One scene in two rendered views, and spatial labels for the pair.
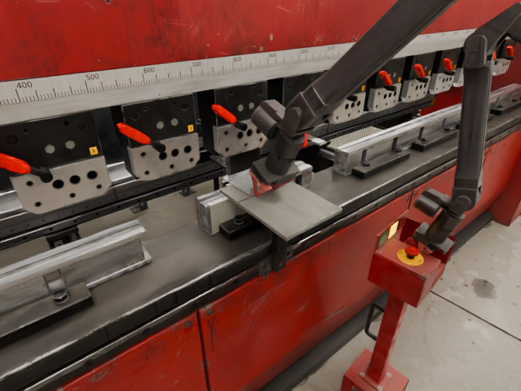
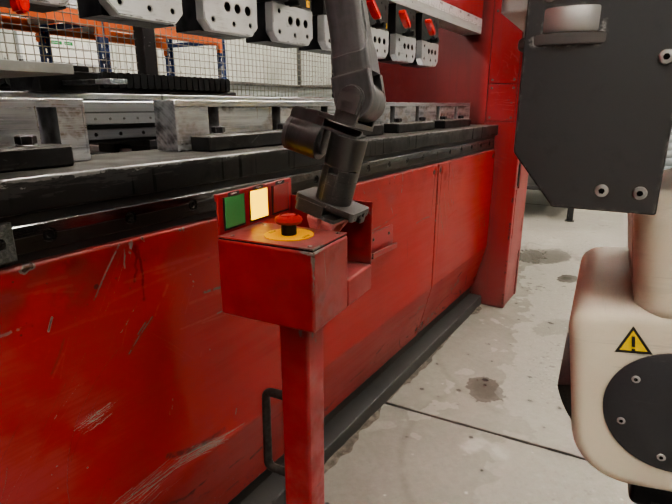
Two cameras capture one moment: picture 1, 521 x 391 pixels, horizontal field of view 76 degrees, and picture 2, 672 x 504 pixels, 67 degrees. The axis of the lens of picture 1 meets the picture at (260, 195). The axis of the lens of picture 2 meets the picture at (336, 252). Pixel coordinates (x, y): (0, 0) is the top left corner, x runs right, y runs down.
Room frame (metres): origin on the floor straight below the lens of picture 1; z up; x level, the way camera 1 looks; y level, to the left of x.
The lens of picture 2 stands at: (0.06, -0.27, 0.96)
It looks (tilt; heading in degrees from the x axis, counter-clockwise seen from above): 16 degrees down; 341
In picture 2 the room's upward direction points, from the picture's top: straight up
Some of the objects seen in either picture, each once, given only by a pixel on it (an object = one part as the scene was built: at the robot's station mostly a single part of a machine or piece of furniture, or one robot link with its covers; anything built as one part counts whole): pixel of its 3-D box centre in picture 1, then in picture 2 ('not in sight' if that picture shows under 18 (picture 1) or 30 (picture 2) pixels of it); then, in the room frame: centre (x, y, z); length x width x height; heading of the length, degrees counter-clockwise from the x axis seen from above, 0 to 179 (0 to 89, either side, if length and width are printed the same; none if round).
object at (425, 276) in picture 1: (411, 255); (300, 246); (0.79, -0.46, 0.75); 0.20 x 0.16 x 0.18; 134
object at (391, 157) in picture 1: (381, 162); (253, 139); (1.16, -0.46, 0.89); 0.30 x 0.05 x 0.03; 128
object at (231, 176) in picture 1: (243, 160); not in sight; (0.83, 0.05, 1.05); 0.10 x 0.02 x 0.10; 128
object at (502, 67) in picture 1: (497, 55); (419, 41); (1.80, -1.19, 1.18); 0.15 x 0.09 x 0.17; 128
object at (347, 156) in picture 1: (452, 117); (376, 117); (1.61, -0.95, 0.92); 1.67 x 0.06 x 0.10; 128
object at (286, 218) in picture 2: (411, 254); (288, 226); (0.75, -0.44, 0.79); 0.04 x 0.04 x 0.04
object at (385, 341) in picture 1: (388, 332); (304, 444); (0.79, -0.46, 0.39); 0.05 x 0.05 x 0.54; 44
